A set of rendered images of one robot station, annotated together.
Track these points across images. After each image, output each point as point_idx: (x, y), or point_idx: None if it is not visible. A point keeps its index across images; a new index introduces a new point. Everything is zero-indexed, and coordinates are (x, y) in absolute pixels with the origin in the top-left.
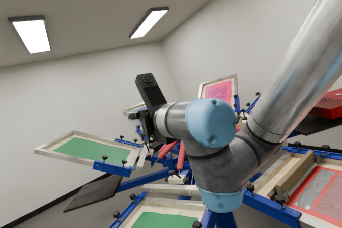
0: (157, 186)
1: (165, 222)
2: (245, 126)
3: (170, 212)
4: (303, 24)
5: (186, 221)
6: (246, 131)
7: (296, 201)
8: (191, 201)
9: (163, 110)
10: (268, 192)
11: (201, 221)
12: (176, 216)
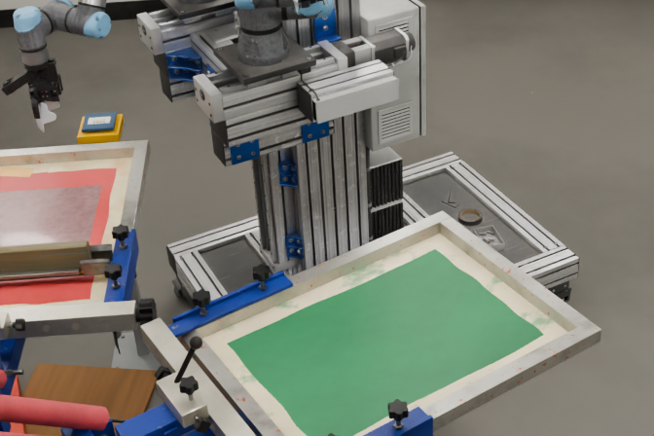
0: (242, 434)
1: (293, 380)
2: None
3: (264, 395)
4: None
5: (254, 352)
6: None
7: None
8: (208, 361)
9: None
10: (74, 301)
11: (238, 305)
12: (260, 377)
